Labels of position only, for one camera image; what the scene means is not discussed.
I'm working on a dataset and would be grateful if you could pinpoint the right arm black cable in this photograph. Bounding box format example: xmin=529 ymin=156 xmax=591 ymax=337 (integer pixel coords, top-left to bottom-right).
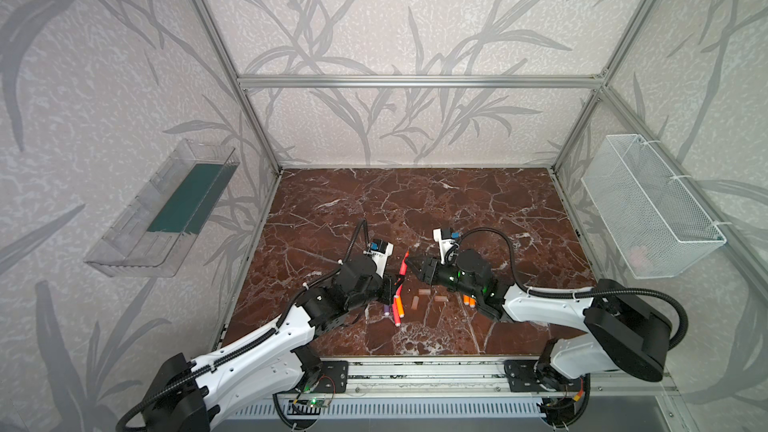
xmin=457 ymin=226 xmax=689 ymax=350

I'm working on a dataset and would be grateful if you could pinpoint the white wire mesh basket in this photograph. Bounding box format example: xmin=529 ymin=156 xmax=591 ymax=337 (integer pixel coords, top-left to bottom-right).
xmin=582 ymin=134 xmax=727 ymax=279

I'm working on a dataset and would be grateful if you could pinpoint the green circuit board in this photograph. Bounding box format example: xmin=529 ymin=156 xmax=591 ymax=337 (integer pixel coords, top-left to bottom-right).
xmin=287 ymin=397 xmax=333 ymax=417

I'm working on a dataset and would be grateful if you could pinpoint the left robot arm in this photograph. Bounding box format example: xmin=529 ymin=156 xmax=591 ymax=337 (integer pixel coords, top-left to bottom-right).
xmin=115 ymin=251 xmax=398 ymax=431

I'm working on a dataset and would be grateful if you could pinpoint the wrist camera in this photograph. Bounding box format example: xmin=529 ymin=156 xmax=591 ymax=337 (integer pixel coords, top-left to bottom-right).
xmin=433 ymin=227 xmax=461 ymax=265
xmin=364 ymin=239 xmax=394 ymax=277

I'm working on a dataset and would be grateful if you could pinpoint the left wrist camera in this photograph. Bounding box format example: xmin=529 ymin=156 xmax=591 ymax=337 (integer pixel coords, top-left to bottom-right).
xmin=364 ymin=239 xmax=394 ymax=277

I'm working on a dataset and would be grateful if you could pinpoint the pink highlighter pen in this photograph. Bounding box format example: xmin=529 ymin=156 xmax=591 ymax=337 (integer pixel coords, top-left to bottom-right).
xmin=398 ymin=250 xmax=410 ymax=285
xmin=391 ymin=296 xmax=401 ymax=327

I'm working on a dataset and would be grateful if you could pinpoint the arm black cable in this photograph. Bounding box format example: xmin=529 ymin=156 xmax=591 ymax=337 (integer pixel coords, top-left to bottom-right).
xmin=457 ymin=226 xmax=689 ymax=350
xmin=115 ymin=218 xmax=372 ymax=432

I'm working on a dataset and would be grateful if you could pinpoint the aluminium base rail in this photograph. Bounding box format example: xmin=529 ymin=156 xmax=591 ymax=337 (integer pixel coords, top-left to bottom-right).
xmin=173 ymin=355 xmax=679 ymax=400

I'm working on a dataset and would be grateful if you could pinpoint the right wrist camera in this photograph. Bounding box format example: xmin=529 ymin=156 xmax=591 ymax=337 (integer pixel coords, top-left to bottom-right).
xmin=433 ymin=227 xmax=461 ymax=265

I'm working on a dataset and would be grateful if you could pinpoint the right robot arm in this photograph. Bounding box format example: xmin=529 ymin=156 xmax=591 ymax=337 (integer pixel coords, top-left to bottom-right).
xmin=405 ymin=250 xmax=689 ymax=388

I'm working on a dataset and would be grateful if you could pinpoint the clear plastic wall bin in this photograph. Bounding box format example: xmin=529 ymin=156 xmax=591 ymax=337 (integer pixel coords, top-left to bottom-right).
xmin=84 ymin=139 xmax=240 ymax=278

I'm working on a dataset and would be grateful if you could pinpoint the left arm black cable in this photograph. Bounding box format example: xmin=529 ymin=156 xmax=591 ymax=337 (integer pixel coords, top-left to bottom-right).
xmin=115 ymin=218 xmax=372 ymax=432

